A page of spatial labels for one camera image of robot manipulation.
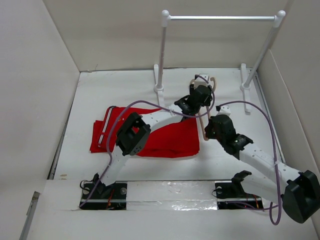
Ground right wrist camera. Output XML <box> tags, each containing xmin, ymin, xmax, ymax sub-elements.
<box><xmin>216</xmin><ymin>105</ymin><xmax>231</xmax><ymax>117</ymax></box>

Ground white clothes rack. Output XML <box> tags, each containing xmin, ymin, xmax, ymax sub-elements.
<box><xmin>153</xmin><ymin>10</ymin><xmax>286</xmax><ymax>114</ymax></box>

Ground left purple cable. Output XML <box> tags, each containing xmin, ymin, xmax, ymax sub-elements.
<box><xmin>79</xmin><ymin>76</ymin><xmax>216</xmax><ymax>208</ymax></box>

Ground red trousers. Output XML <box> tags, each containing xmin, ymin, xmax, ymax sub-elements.
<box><xmin>89</xmin><ymin>106</ymin><xmax>200</xmax><ymax>159</ymax></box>

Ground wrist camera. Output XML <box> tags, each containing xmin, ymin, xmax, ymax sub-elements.
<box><xmin>193</xmin><ymin>73</ymin><xmax>210</xmax><ymax>88</ymax></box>
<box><xmin>216</xmin><ymin>105</ymin><xmax>231</xmax><ymax>117</ymax></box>

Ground beige wooden hanger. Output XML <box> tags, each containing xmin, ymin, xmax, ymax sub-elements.
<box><xmin>189</xmin><ymin>76</ymin><xmax>217</xmax><ymax>141</ymax></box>

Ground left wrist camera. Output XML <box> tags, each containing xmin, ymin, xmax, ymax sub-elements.
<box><xmin>193</xmin><ymin>73</ymin><xmax>210</xmax><ymax>88</ymax></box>

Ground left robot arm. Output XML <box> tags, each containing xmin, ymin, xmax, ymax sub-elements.
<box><xmin>90</xmin><ymin>85</ymin><xmax>215</xmax><ymax>199</ymax></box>

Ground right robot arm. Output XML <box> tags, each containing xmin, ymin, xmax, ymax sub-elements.
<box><xmin>205</xmin><ymin>114</ymin><xmax>320</xmax><ymax>224</ymax></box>

